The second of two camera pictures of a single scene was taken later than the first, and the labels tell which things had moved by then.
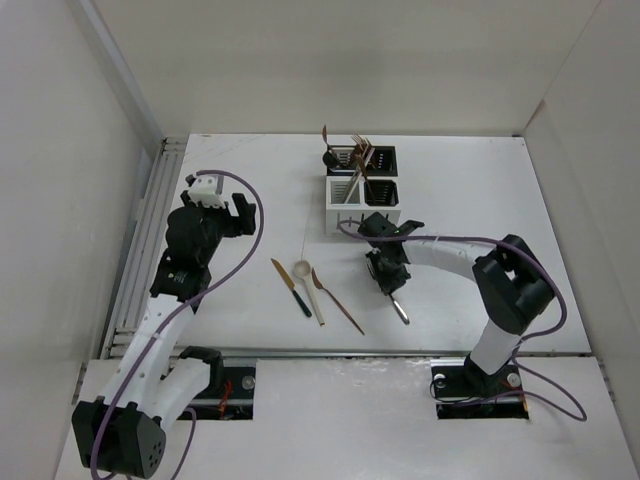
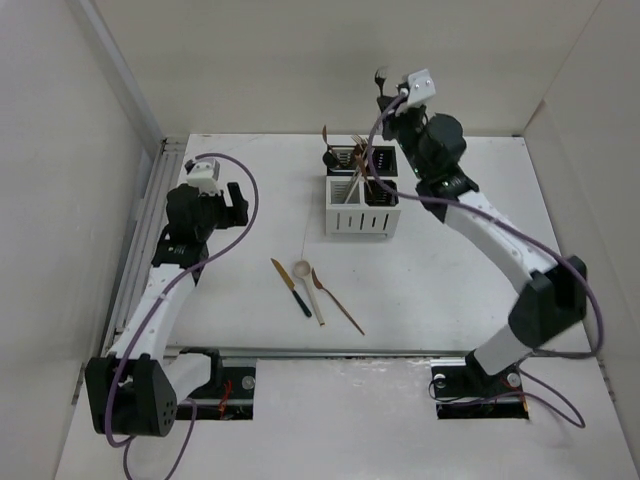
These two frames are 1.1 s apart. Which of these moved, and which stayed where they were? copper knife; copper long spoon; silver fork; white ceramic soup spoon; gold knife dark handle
Moved: silver fork
Stayed: gold knife dark handle; copper knife; white ceramic soup spoon; copper long spoon
